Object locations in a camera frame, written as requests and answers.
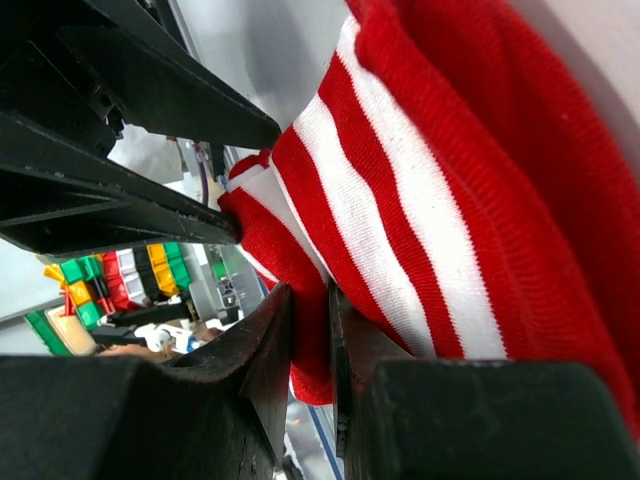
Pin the aluminium table frame rail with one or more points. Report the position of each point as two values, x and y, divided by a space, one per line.
216 35

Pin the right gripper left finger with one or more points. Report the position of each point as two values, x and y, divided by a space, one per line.
215 413

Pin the red white striped sock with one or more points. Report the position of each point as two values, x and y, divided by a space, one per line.
451 177

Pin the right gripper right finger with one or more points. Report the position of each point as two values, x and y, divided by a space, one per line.
398 417

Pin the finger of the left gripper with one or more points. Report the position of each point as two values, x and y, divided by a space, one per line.
81 69
59 199

